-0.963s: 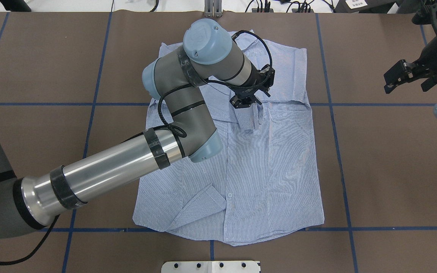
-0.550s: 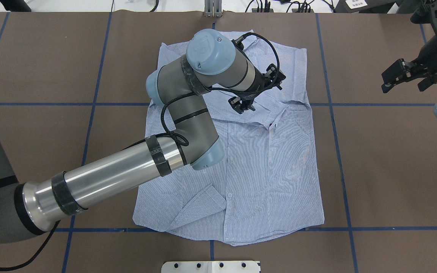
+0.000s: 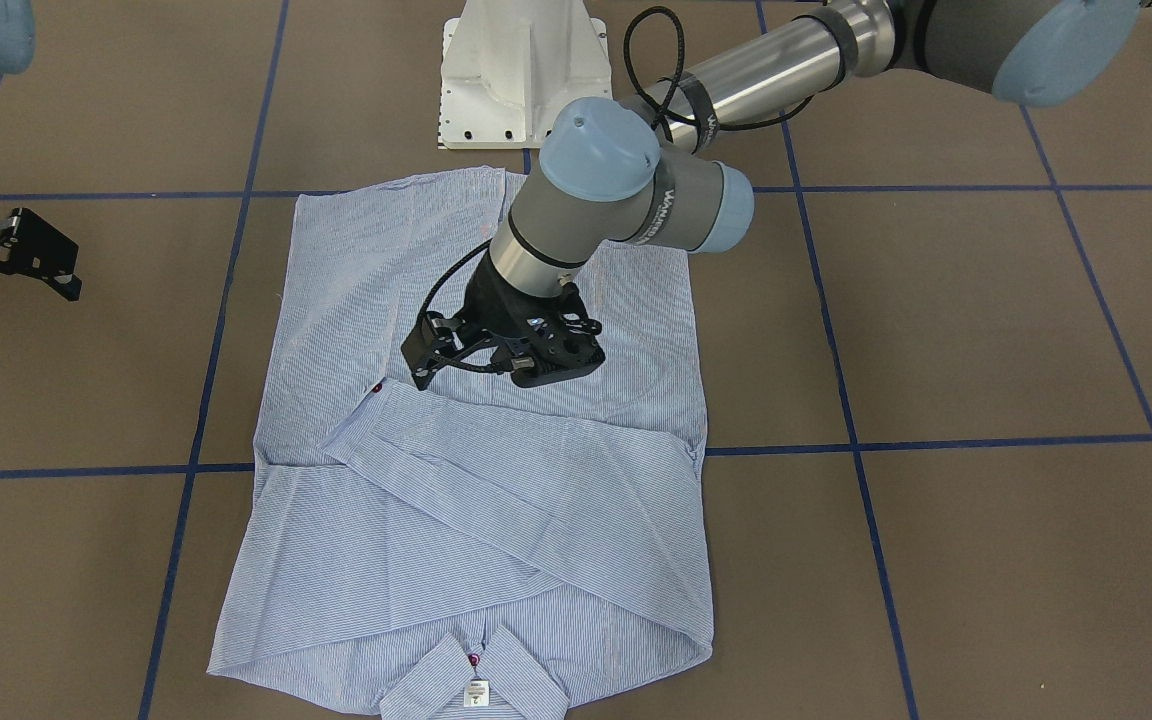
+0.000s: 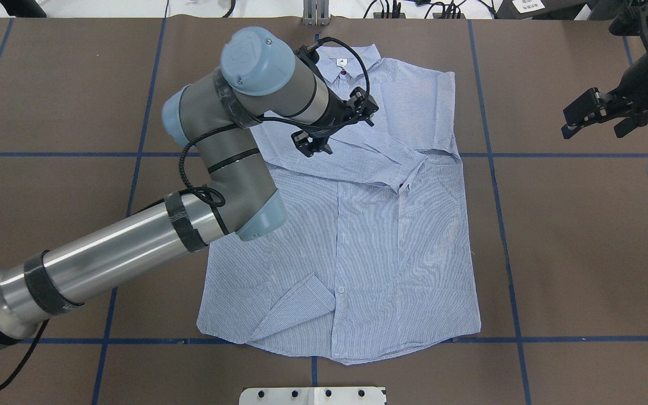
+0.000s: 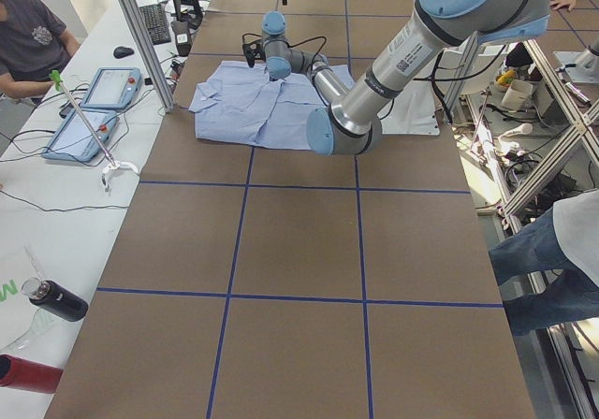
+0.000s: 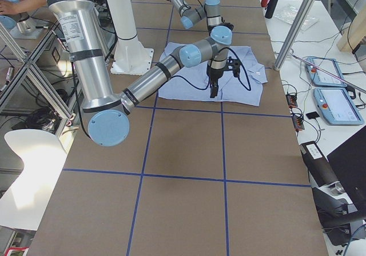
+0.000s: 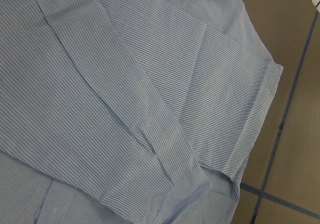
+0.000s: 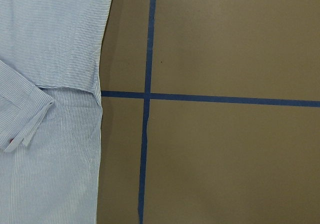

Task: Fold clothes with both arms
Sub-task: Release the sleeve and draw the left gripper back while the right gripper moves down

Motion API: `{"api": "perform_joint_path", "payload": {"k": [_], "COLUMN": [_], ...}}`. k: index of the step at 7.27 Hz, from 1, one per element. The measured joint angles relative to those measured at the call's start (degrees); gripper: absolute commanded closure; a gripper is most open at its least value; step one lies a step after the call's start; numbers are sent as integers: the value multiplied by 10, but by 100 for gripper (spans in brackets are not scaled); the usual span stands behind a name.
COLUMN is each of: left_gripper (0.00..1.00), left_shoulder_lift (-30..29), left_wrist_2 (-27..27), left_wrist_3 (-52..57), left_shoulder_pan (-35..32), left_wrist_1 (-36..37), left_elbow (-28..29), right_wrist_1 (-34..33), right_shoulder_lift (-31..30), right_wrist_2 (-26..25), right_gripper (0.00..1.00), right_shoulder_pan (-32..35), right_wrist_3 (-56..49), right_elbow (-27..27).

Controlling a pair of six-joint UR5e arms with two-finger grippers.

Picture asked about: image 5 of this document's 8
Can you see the blue teach pendant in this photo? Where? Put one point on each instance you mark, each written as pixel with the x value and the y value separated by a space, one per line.
pixel 73 141
pixel 112 88

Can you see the lower blue teach pendant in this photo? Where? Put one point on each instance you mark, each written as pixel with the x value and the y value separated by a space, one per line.
pixel 73 141

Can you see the blue striped button shirt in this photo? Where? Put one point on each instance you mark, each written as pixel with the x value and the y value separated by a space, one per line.
pixel 239 104

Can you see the aluminium frame post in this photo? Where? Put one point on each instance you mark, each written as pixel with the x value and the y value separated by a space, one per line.
pixel 147 52

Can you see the black water bottle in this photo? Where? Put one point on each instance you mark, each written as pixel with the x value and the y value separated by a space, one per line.
pixel 54 298

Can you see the seated person grey shirt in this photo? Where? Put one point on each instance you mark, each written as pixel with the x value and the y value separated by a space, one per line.
pixel 34 42

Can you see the black computer mouse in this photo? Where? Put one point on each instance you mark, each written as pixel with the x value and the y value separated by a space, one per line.
pixel 121 52

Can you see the black keyboard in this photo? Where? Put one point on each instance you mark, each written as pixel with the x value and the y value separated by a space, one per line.
pixel 156 23

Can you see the standing person blue jeans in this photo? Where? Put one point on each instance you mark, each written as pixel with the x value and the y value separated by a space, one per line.
pixel 564 238

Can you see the upper blue teach pendant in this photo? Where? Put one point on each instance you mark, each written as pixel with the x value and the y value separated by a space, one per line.
pixel 112 88

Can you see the red bottle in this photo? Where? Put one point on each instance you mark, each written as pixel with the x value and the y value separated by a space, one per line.
pixel 22 374

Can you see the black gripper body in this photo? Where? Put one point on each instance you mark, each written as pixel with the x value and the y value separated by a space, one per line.
pixel 273 79

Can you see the reacher grabber stick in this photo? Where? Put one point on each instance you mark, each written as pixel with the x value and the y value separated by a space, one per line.
pixel 113 164

